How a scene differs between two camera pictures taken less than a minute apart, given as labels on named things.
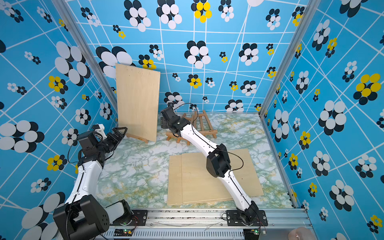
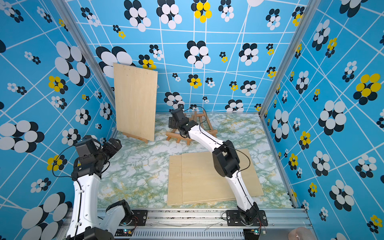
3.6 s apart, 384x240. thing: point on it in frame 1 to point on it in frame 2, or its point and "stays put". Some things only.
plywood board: [199, 185] stays put
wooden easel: [133, 136] stays put
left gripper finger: [119, 132] to [113, 146]
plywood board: [138, 99] stays put
